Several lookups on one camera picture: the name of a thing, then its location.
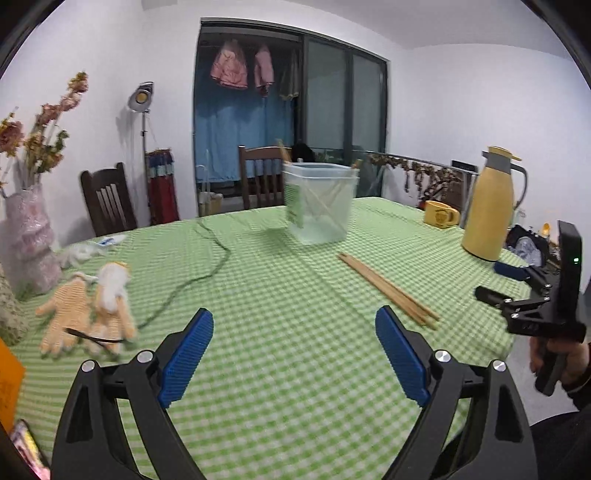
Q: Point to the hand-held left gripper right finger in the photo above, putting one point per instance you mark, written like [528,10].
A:
[401,355]

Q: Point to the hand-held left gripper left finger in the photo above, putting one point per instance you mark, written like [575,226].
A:
[187,355]

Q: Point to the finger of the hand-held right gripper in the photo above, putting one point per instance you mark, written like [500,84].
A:
[494,296]
[510,270]

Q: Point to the pile of wooden chopsticks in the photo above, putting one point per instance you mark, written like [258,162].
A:
[390,290]

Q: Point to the single wooden chopstick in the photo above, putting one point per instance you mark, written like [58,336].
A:
[337,188]
[323,207]

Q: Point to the clear plastic container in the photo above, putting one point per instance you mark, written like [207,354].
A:
[321,203]

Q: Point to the person's right forearm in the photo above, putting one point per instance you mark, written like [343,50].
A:
[582,392]

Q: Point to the person's right hand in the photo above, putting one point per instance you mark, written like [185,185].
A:
[577,362]

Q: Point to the grey plastic bag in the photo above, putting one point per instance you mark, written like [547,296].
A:
[531,249]

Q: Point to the yellow thermos jug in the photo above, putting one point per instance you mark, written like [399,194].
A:
[489,207]

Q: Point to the yellow mug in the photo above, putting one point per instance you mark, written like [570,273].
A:
[438,214]

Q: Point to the white beige knitted glove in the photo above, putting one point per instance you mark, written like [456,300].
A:
[113,300]

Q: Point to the green checked tablecloth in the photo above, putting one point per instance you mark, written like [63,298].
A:
[277,323]

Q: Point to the rack with dried plants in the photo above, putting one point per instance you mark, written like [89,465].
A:
[425,173]

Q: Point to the pair of orange gloves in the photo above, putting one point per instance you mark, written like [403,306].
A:
[64,314]

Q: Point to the white crumpled plastic wrap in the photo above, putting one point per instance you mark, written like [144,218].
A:
[87,249]

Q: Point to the person's dark clothing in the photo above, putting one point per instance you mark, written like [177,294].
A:
[563,447]

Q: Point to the red blue standing bundle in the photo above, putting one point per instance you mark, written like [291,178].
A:
[161,189]

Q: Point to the dark wooden chair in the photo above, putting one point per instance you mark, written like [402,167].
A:
[108,198]

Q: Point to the orange card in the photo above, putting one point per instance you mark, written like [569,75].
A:
[9,383]

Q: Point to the small floral vase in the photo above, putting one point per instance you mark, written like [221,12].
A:
[10,309]

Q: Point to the pink printed packet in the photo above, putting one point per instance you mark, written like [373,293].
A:
[30,450]

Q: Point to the brown wooden chair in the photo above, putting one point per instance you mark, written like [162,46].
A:
[261,177]

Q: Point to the pink white textured vase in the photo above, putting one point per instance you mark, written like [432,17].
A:
[30,240]

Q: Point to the black bag on chair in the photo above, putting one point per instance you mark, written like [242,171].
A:
[303,153]

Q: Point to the blue curtain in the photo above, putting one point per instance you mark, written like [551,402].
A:
[240,129]

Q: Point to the black framed glass door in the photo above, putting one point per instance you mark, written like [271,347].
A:
[332,101]

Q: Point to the studio lamp on stand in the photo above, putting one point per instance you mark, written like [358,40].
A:
[141,97]

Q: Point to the tall dried flower bunch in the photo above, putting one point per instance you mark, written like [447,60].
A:
[55,124]

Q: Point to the dried twig flower bunch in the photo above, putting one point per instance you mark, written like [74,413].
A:
[11,138]

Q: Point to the beige hanging garment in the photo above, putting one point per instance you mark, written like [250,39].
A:
[289,76]

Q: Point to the large pink jacket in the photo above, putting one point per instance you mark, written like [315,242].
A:
[229,64]

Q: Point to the small pink jacket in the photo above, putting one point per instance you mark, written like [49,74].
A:
[264,69]

